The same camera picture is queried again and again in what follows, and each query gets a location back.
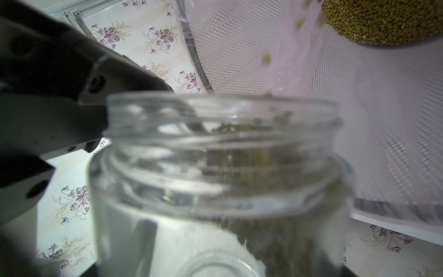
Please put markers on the mesh bin with pink bag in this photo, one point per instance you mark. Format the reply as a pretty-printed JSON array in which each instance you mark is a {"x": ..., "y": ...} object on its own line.
[{"x": 390, "y": 97}]

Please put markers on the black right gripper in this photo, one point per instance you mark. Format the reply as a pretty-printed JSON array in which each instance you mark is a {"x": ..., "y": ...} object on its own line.
[{"x": 54, "y": 85}]

